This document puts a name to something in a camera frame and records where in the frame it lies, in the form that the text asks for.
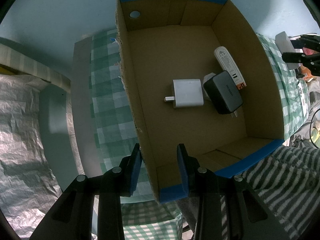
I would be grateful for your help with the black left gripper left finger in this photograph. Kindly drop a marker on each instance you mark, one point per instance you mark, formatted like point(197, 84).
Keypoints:
point(121, 181)

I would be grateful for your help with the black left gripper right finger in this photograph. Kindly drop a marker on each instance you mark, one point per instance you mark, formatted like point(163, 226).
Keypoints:
point(197, 181)

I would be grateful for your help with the blue-edged cardboard box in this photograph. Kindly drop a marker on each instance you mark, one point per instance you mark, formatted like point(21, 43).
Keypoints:
point(196, 74)

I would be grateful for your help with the white block in gripper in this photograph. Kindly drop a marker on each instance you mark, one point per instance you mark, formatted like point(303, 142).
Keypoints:
point(285, 46)

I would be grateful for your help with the green checkered tablecloth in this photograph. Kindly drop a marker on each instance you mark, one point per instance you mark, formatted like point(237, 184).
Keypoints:
point(115, 138)

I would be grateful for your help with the white square charger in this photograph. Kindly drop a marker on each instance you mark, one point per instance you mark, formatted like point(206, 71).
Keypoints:
point(186, 93)

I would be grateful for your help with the grey striped towel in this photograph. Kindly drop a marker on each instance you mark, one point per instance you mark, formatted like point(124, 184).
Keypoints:
point(277, 198)

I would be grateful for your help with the black and grey charger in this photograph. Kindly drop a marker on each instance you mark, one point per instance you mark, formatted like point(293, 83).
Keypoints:
point(221, 90)

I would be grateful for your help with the grey crinkled woven sack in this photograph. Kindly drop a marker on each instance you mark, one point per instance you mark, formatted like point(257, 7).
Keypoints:
point(28, 185)

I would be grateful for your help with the striped beige cushion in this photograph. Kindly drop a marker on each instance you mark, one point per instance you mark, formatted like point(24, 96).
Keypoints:
point(18, 61)

